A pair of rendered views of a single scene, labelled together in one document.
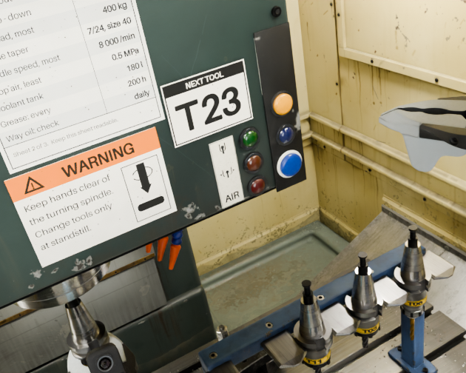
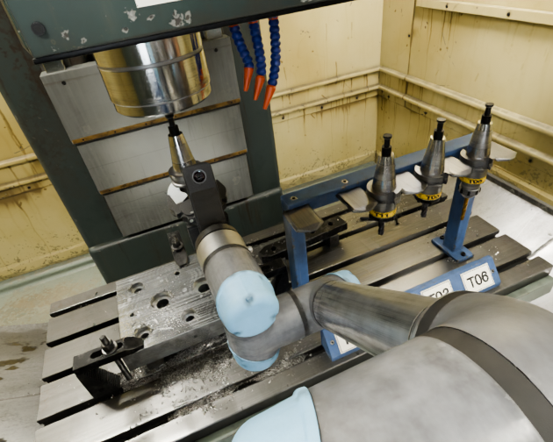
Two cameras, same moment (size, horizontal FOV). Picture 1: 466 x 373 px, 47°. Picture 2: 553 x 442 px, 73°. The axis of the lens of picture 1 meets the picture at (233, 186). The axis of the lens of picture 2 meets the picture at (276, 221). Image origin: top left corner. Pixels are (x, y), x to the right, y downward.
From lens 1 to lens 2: 29 cm
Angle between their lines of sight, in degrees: 9
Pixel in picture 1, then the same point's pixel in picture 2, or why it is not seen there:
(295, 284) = not seen: hidden behind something
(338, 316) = (407, 180)
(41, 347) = (153, 213)
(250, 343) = (326, 191)
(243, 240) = (314, 168)
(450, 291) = (483, 208)
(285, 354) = (357, 202)
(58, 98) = not seen: outside the picture
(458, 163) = (512, 96)
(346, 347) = (396, 234)
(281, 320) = (355, 178)
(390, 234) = not seen: hidden behind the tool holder
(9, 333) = (129, 196)
